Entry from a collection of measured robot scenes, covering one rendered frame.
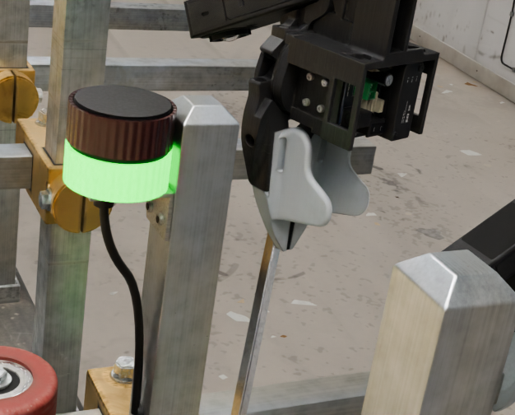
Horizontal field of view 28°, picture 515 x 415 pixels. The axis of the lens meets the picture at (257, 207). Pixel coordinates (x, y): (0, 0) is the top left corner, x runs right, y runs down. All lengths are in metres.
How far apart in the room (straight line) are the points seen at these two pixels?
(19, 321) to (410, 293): 0.80
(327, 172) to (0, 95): 0.47
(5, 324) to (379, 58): 0.66
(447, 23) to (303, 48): 4.84
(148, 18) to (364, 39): 0.85
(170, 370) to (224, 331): 1.89
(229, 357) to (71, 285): 1.57
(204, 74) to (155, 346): 0.60
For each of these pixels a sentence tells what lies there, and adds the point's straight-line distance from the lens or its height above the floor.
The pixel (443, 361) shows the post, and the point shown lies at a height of 1.10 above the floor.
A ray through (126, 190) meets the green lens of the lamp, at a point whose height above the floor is 1.07.
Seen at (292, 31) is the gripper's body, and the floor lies 1.15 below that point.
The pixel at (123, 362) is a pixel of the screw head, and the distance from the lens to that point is 0.75.
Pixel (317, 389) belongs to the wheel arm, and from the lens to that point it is 0.80.
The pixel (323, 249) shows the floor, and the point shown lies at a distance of 3.04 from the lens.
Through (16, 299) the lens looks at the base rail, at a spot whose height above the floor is 0.71.
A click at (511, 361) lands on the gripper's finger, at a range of 0.87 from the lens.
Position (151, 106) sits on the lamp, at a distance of 0.57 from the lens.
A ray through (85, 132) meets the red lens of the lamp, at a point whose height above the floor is 1.10.
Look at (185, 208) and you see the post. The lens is 0.60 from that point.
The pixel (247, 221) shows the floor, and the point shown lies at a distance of 3.13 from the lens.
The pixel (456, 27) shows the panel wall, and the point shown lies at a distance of 5.36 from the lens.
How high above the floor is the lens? 1.29
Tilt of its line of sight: 24 degrees down
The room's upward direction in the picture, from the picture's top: 9 degrees clockwise
